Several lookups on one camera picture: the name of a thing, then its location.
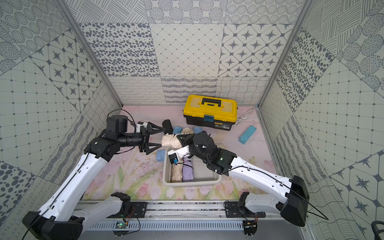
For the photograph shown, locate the lilac umbrella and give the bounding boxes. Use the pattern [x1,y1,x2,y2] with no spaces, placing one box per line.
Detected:
[182,160,194,183]

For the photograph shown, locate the beige umbrella black stripes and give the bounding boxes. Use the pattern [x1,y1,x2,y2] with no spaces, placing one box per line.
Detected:
[161,134,182,149]

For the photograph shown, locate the cream umbrella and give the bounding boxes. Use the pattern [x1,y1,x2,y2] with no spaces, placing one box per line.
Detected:
[171,163,183,183]

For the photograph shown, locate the white plastic storage box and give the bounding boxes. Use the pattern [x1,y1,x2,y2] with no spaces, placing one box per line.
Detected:
[163,148,222,188]

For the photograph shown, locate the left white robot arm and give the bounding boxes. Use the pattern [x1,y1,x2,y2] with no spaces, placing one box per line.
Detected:
[22,115,165,240]

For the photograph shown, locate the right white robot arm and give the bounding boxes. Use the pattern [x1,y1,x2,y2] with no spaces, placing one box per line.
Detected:
[176,131,310,227]

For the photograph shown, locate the blue umbrella beside box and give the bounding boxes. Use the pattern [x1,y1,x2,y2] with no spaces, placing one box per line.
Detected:
[156,150,166,162]

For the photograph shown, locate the black folded umbrella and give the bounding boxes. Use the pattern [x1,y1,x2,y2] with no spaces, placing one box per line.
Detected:
[162,120,174,135]

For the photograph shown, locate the beige umbrella black lining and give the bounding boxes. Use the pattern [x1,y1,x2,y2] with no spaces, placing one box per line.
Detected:
[181,128,194,135]

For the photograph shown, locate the beige umbrella behind box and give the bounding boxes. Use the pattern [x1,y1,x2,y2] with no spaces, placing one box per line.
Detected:
[216,143,226,149]

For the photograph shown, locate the pink floral table mat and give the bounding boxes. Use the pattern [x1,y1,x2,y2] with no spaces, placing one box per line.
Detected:
[84,112,277,200]

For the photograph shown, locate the yellow black toolbox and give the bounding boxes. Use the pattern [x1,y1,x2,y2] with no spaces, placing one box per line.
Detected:
[183,95,238,131]

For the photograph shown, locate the left green circuit board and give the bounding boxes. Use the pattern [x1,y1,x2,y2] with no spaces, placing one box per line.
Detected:
[113,222,129,237]

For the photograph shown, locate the right black circuit board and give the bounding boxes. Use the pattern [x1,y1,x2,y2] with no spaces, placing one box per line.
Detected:
[243,221,258,237]

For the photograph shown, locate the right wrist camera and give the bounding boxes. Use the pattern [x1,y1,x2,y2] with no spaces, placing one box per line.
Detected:
[168,146,191,165]

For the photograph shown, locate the white power cable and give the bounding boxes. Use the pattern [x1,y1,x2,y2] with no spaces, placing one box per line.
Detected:
[233,107,256,127]

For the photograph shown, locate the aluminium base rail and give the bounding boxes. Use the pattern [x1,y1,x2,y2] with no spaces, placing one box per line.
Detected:
[84,195,286,233]

